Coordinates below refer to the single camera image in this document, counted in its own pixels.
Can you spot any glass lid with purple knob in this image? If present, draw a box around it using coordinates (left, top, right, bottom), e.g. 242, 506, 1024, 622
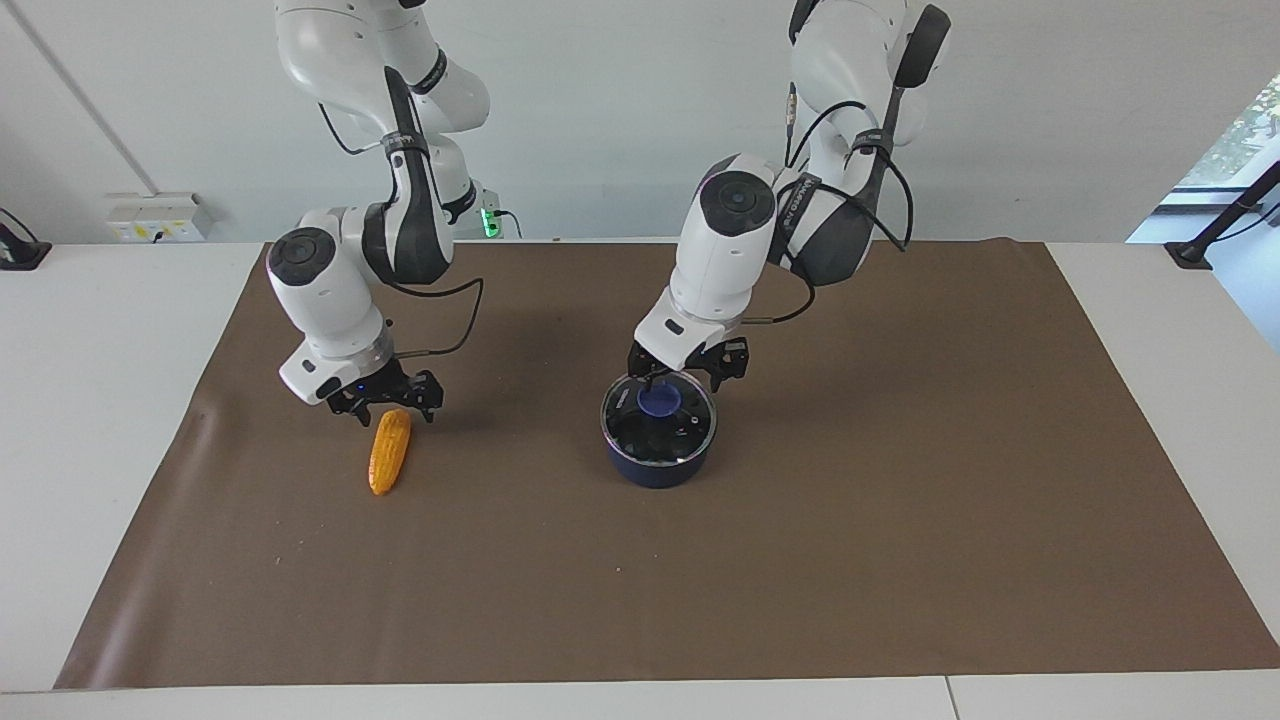
601, 370, 718, 469

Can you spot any yellow corn cob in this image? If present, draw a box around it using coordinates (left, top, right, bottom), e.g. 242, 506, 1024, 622
368, 408, 412, 497

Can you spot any white box with green light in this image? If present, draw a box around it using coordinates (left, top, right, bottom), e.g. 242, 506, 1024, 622
476, 185, 523, 241

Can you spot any brown table mat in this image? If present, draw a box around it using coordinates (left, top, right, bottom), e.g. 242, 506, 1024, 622
55, 238, 1280, 691

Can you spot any black stand with slanted pole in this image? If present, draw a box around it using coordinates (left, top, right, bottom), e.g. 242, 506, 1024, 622
1164, 160, 1280, 272

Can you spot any window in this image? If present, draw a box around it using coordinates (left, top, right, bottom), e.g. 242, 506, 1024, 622
1126, 70, 1280, 353

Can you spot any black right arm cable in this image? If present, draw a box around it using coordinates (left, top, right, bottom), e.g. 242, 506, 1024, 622
318, 98, 486, 361

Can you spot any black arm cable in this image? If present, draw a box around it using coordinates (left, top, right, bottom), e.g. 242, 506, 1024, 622
318, 98, 486, 361
745, 85, 914, 327

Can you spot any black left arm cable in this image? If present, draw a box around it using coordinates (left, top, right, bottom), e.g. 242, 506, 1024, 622
745, 85, 914, 327

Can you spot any dark pot with purple handle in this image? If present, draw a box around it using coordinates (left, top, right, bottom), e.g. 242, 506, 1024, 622
605, 425, 715, 491

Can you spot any white wall socket box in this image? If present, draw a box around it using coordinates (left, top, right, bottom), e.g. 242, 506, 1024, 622
105, 192, 213, 244

